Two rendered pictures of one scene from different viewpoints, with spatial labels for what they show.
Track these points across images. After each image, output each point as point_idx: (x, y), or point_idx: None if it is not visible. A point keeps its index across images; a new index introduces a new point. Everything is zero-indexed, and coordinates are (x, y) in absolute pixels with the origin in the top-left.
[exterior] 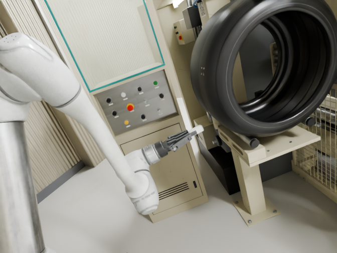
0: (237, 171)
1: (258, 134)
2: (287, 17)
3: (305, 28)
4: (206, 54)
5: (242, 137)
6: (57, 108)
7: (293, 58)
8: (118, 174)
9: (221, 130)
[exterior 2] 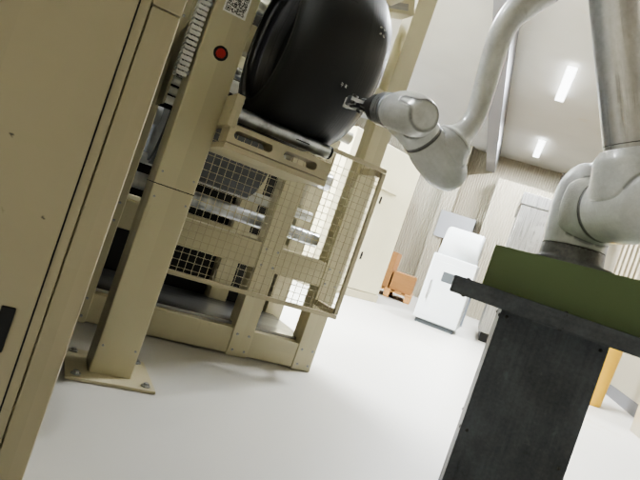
0: (144, 257)
1: (338, 139)
2: (278, 17)
3: (283, 43)
4: (386, 17)
5: (314, 143)
6: (555, 1)
7: (252, 69)
8: (490, 108)
9: (250, 130)
